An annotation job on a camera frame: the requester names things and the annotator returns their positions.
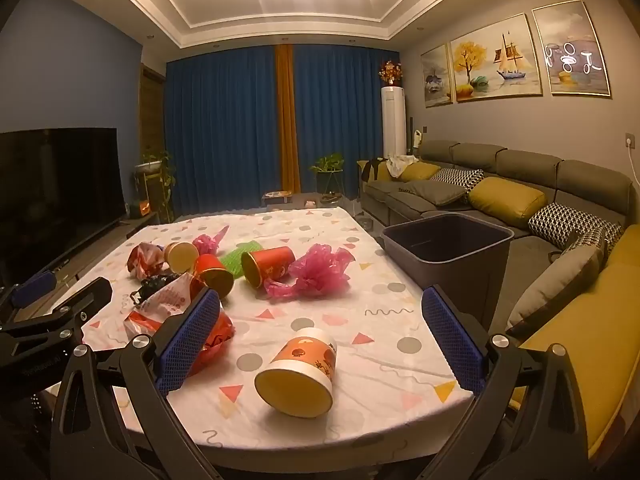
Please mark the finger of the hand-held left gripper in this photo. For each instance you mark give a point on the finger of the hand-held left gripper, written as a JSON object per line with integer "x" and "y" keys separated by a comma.
{"x": 85, "y": 300}
{"x": 32, "y": 287}

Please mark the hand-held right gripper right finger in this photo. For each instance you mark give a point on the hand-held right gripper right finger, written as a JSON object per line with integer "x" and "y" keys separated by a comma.
{"x": 452, "y": 345}

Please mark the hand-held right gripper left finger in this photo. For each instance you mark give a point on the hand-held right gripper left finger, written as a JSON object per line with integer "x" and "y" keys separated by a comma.
{"x": 187, "y": 340}

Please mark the red plastic bag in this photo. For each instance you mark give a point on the red plastic bag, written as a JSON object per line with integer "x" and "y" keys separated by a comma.
{"x": 217, "y": 332}

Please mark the white red printed wrapper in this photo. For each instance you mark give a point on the white red printed wrapper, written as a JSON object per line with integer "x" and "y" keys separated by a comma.
{"x": 165, "y": 305}

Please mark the black plastic bag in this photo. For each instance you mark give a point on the black plastic bag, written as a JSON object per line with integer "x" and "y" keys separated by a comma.
{"x": 155, "y": 286}

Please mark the red white snack bag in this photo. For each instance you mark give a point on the red white snack bag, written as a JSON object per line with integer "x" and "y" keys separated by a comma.
{"x": 142, "y": 260}

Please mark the red paper cup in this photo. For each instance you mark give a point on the red paper cup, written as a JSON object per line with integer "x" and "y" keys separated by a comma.
{"x": 181, "y": 256}
{"x": 210, "y": 266}
{"x": 272, "y": 262}

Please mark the dark grey trash bin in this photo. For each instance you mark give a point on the dark grey trash bin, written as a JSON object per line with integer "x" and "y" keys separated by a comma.
{"x": 450, "y": 265}

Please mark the green foam net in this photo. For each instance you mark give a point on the green foam net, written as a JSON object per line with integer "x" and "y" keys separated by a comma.
{"x": 235, "y": 259}

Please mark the pink foam net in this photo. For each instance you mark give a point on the pink foam net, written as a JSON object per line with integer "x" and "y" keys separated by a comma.
{"x": 206, "y": 244}

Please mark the large orange white paper cup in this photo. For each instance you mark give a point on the large orange white paper cup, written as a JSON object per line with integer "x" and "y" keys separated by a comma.
{"x": 305, "y": 355}

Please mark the pink plastic bag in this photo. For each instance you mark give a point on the pink plastic bag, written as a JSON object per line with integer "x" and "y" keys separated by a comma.
{"x": 320, "y": 270}

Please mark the grey television cabinet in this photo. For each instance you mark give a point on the grey television cabinet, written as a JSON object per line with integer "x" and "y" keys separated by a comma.
{"x": 131, "y": 227}

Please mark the black flat television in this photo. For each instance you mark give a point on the black flat television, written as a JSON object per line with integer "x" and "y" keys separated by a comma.
{"x": 55, "y": 195}

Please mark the white patterned tablecloth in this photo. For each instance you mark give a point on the white patterned tablecloth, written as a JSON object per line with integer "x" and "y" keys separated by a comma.
{"x": 350, "y": 340}

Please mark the small orange lit device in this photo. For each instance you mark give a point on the small orange lit device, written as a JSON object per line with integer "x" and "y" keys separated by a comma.
{"x": 142, "y": 207}

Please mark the large grey pillow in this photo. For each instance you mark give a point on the large grey pillow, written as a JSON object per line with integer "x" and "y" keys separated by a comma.
{"x": 560, "y": 280}

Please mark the gold plant stand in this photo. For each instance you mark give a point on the gold plant stand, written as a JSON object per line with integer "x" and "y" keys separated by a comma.
{"x": 155, "y": 195}

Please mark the long yellow sofa cushion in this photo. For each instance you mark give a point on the long yellow sofa cushion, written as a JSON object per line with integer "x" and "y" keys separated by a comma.
{"x": 585, "y": 340}

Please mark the trailing plant white bowl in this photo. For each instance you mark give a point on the trailing plant white bowl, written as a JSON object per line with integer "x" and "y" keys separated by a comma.
{"x": 150, "y": 165}

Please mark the large yellow pillow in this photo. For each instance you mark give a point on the large yellow pillow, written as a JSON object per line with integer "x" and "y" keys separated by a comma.
{"x": 505, "y": 201}

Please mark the flat grey pillow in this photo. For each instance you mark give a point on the flat grey pillow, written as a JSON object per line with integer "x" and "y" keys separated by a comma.
{"x": 435, "y": 191}

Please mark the black white patterned pillow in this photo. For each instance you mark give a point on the black white patterned pillow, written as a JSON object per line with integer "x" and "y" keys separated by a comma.
{"x": 570, "y": 220}
{"x": 595, "y": 242}
{"x": 457, "y": 177}

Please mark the flat printed box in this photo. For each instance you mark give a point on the flat printed box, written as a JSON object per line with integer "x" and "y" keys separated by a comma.
{"x": 277, "y": 196}

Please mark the small yellow pillow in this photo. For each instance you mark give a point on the small yellow pillow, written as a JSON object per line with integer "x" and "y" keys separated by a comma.
{"x": 417, "y": 172}

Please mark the white cloth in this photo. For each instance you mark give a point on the white cloth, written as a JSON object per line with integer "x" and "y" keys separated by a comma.
{"x": 402, "y": 164}

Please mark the black cloth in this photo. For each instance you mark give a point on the black cloth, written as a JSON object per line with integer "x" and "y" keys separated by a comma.
{"x": 372, "y": 169}

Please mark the grey sectional sofa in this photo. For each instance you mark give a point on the grey sectional sofa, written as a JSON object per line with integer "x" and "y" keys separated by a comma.
{"x": 525, "y": 165}

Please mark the white plastic jug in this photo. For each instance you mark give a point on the white plastic jug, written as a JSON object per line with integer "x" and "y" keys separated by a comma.
{"x": 417, "y": 141}

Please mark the potted plant green pot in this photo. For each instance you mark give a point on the potted plant green pot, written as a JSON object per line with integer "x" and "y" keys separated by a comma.
{"x": 327, "y": 177}

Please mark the blue curtain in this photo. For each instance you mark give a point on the blue curtain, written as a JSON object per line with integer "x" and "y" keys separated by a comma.
{"x": 345, "y": 110}
{"x": 220, "y": 125}

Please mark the white standing air conditioner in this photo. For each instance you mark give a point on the white standing air conditioner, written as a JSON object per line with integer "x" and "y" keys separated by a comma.
{"x": 393, "y": 120}

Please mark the orange curtain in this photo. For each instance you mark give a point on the orange curtain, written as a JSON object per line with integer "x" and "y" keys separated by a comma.
{"x": 287, "y": 110}

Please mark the small framed landscape painting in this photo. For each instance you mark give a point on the small framed landscape painting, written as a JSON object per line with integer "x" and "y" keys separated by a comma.
{"x": 436, "y": 77}

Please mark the red gold flower decoration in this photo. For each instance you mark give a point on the red gold flower decoration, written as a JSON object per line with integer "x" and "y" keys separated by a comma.
{"x": 390, "y": 72}

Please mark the framed sailboat tree painting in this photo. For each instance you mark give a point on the framed sailboat tree painting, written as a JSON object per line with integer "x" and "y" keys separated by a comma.
{"x": 495, "y": 60}

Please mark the framed grey abstract painting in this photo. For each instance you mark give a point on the framed grey abstract painting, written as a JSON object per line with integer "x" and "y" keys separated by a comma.
{"x": 570, "y": 50}

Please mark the brown wooden wall panel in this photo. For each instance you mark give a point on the brown wooden wall panel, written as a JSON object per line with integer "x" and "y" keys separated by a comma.
{"x": 151, "y": 120}

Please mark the wall socket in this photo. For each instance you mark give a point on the wall socket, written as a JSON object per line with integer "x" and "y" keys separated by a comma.
{"x": 631, "y": 140}

